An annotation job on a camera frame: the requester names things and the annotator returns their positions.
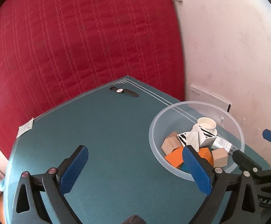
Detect orange triangular block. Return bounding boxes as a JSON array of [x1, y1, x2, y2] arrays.
[[198, 147, 214, 166]]

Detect orange textured block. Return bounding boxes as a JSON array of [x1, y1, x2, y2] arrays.
[[165, 147, 184, 168]]

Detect light beige wooden block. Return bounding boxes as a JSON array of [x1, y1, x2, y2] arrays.
[[212, 148, 228, 167]]

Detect white striped triangular block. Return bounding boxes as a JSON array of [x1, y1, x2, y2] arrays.
[[177, 127, 217, 148]]

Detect white triangular prism block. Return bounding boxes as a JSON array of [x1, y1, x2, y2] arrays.
[[187, 124, 200, 152]]

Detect small white labelled box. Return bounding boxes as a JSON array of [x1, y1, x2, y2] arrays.
[[210, 136, 238, 155]]

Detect tan wooden square block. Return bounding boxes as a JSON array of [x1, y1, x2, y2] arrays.
[[161, 131, 183, 155]]

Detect clear plastic bowl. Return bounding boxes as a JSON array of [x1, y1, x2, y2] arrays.
[[149, 101, 245, 181]]

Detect blue block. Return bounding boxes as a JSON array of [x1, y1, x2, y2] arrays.
[[180, 163, 189, 172]]

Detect white paper leaflet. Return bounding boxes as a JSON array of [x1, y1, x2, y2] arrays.
[[16, 118, 34, 138]]

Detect light blue waste bin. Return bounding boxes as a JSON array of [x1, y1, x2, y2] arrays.
[[0, 178, 5, 192]]

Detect black wrist watch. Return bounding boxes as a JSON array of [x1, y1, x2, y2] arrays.
[[110, 86, 139, 98]]

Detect red quilted mattress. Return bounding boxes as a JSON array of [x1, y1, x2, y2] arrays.
[[0, 0, 185, 157]]

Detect white box by wall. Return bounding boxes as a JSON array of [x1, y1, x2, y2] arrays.
[[189, 85, 231, 112]]

